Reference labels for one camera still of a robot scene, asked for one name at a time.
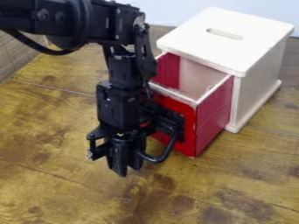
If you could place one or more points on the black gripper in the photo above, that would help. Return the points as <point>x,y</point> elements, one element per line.
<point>119,115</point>

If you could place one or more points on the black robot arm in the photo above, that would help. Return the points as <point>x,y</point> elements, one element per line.
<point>56,27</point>

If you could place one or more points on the black metal drawer handle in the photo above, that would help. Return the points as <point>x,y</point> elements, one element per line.
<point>164,126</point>

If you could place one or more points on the red drawer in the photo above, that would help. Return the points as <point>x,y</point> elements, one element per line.
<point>201,119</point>

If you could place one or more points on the white wooden box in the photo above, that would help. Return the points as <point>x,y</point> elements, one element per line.
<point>220,43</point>

